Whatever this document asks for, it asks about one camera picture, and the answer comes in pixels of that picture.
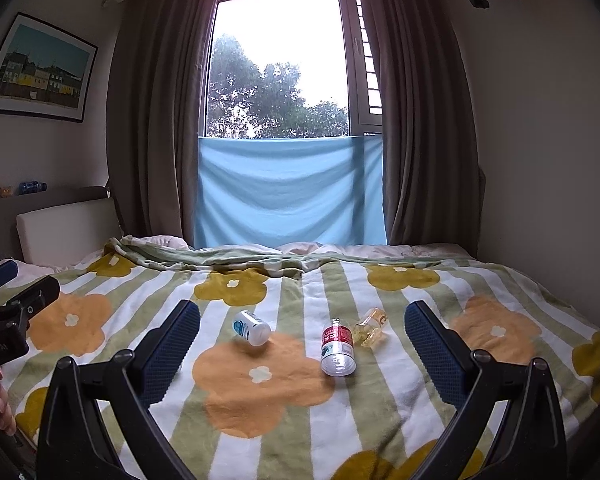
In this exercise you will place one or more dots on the person's left hand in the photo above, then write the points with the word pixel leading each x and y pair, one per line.
pixel 3 402

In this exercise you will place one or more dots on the white bottle with blue label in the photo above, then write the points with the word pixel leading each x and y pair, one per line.
pixel 252 328

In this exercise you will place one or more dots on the window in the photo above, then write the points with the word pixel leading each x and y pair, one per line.
pixel 280 60

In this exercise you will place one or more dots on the blue water bottle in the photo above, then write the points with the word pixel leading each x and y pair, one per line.
pixel 33 186

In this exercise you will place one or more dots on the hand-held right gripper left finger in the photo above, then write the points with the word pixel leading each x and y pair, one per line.
pixel 172 340

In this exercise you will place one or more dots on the small orange figurine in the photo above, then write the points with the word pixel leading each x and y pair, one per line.
pixel 5 191

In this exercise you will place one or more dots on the brown headboard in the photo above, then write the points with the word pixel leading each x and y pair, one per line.
pixel 0 220

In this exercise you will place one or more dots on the floral striped blanket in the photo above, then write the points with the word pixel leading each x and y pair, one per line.
pixel 280 410

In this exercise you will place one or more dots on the white headboard cushion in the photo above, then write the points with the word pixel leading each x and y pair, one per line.
pixel 65 230

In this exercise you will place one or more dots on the brown curtain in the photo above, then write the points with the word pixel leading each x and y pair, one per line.
pixel 425 125
pixel 155 125

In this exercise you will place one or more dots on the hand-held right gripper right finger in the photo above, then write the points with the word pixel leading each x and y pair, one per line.
pixel 432 342

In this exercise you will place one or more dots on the small yellow clear bottle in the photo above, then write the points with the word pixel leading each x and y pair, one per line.
pixel 371 328

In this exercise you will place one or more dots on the framed picture of houses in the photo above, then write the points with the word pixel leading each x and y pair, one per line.
pixel 42 67

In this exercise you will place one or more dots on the light blue cloth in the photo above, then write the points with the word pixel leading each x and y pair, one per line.
pixel 290 190

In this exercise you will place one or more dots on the clear bottle with red label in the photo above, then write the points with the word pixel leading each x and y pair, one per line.
pixel 337 347

